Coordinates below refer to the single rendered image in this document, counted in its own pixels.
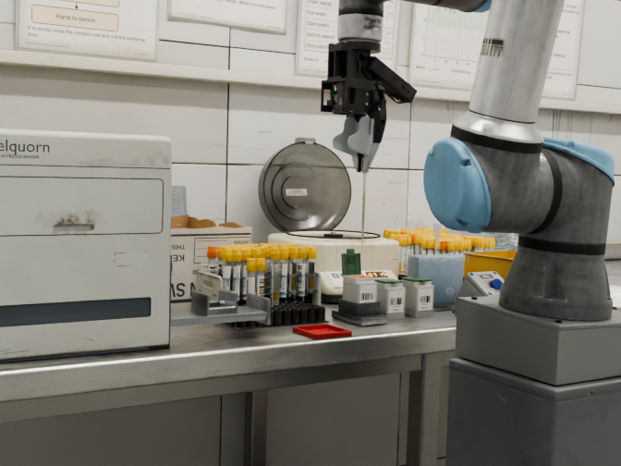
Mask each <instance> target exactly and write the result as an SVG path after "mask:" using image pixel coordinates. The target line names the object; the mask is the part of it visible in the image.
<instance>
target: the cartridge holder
mask: <svg viewBox="0 0 621 466"><path fill-rule="evenodd" d="M380 305H381V303H380V302H379V301H376V302H363V303H356V302H352V301H348V300H343V299H339V302H338V310H332V315H331V317H333V318H334V319H340V320H344V321H347V322H350V323H353V324H357V325H360V326H368V325H385V324H387V316H385V315H381V314H380Z"/></svg>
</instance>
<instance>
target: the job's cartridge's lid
mask: <svg viewBox="0 0 621 466"><path fill-rule="evenodd" d="M341 259H342V276H355V275H361V261H360V253H355V250H354V249H347V253H341Z"/></svg>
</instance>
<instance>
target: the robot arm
mask: <svg viewBox="0 0 621 466"><path fill-rule="evenodd" d="M387 1H391V0H338V18H337V40H338V41H339V43H329V45H328V74H327V80H322V92H321V112H331V113H333V114H334V115H347V118H346V120H345V122H344V130H343V132H342V133H340V134H338V135H336V136H335V137H334V138H333V146H334V148H335V149H337V150H338V151H341V152H343V153H348V154H350V155H351V156H352V161H353V165H354V167H355V169H356V171H357V172H360V171H361V158H362V157H363V160H362V173H366V172H367V171H368V169H369V167H370V165H371V162H372V160H373V158H374V156H375V155H376V153H377V151H378V148H379V145H380V143H381V142H382V138H383V135H384V129H385V125H386V100H385V95H384V94H386V95H387V96H389V98H391V99H392V100H393V101H394V102H396V103H398V104H403V103H412V101H413V99H414V97H415V95H416V93H417V90H416V89H415V88H413V87H412V86H411V85H410V84H409V83H408V82H406V81H405V80H403V79H402V78H401V77H400V76H398V75H397V74H396V73H395V72H394V71H393V70H392V69H391V68H389V67H388V66H387V65H386V64H385V63H383V62H382V61H381V60H380V59H378V58H377V57H376V56H371V54H379V53H381V44H380V42H381V41H382V40H383V20H384V2H387ZM400 1H406V2H411V3H417V4H423V5H428V6H439V7H445V8H451V9H456V10H459V11H461V12H466V13H471V12H476V13H483V12H486V11H488V10H490V12H489V16H488V20H487V24H486V29H485V33H484V37H483V41H482V46H481V53H480V58H479V62H478V66H477V71H476V75H475V80H474V83H473V88H472V93H471V96H470V101H469V109H468V110H467V111H466V113H464V114H463V115H461V116H459V117H458V118H456V119H455V120H454V121H453V125H452V128H451V133H450V138H444V139H442V140H439V141H438V142H436V143H435V144H434V145H433V146H432V149H430V151H429V152H428V154H427V157H426V160H425V164H424V170H423V186H424V192H425V197H426V200H427V201H428V204H429V207H430V209H431V211H432V214H433V215H434V217H435V218H436V219H437V220H438V222H439V223H441V224H442V225H443V226H445V227H447V228H449V229H452V230H459V231H468V232H469V233H472V234H480V233H482V232H488V233H514V234H518V242H517V253H516V255H515V257H514V259H513V262H512V264H511V265H510V267H509V270H508V272H507V274H506V277H505V281H504V283H503V285H502V286H501V288H500V294H499V302H498V303H499V305H500V306H502V307H504V308H506V309H508V310H510V311H514V312H517V313H524V314H528V315H533V316H539V317H544V318H551V319H558V320H567V321H581V322H598V321H606V320H609V319H611V318H612V310H613V299H612V298H611V294H610V287H609V281H608V276H607V272H606V268H605V263H604V256H605V248H606V240H607V232H608V224H609V216H610V208H611V200H612V192H613V186H614V185H615V178H614V172H615V159H614V157H613V156H612V154H611V153H610V152H608V151H607V150H605V149H604V148H601V147H598V146H594V145H591V144H588V143H583V142H578V141H568V140H564V139H557V138H549V137H543V136H542V135H541V133H540V132H539V130H538V129H537V127H536V123H535V122H536V118H537V115H538V110H539V106H540V102H541V98H542V92H543V88H544V83H545V80H546V76H547V72H548V68H549V65H550V61H551V56H552V52H553V49H554V42H555V38H556V34H557V30H558V26H559V22H560V18H561V15H562V11H563V6H564V2H565V0H400ZM324 90H330V96H331V100H327V105H323V93H324ZM366 115H368V116H369V117H367V116H366Z"/></svg>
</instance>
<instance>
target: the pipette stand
mask: <svg viewBox="0 0 621 466"><path fill-rule="evenodd" d="M434 255H435V254H431V255H409V256H408V277H411V276H420V277H425V278H429V279H431V280H432V286H434V292H433V310H434V311H435V310H454V309H455V304H456V296H457V293H458V292H459V290H460V288H461V286H462V284H463V269H464V256H459V255H454V254H437V256H434Z"/></svg>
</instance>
